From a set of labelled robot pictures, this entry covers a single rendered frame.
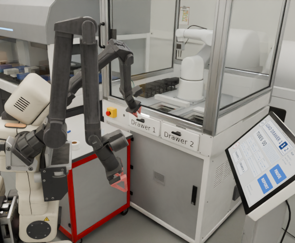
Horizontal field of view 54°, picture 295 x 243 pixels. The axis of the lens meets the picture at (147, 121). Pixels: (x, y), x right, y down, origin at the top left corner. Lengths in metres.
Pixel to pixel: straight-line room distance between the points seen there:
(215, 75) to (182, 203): 0.97
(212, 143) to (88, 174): 0.86
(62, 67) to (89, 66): 0.08
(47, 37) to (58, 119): 1.46
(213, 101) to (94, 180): 0.99
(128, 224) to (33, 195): 1.29
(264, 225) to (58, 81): 1.07
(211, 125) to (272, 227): 0.65
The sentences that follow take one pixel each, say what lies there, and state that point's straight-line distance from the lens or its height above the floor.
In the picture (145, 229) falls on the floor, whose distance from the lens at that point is 2.47.
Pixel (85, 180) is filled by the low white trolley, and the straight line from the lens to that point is 2.05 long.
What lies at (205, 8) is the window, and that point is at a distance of 1.72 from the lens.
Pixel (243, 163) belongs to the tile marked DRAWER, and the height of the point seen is 1.01.
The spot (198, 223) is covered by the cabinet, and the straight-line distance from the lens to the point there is 2.17.
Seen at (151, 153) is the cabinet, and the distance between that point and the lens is 2.16.
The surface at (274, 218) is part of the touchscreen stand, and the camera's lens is 1.45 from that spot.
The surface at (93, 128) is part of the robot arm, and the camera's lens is 1.03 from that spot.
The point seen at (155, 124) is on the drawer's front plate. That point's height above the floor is 0.90.
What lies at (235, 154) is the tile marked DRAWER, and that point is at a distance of 1.49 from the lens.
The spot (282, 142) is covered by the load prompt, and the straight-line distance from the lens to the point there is 1.31.
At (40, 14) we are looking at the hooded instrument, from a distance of 2.51.
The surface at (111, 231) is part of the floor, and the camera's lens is 2.46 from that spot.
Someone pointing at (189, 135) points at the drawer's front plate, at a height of 0.91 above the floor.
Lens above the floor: 1.66
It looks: 22 degrees down
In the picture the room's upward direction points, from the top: 2 degrees clockwise
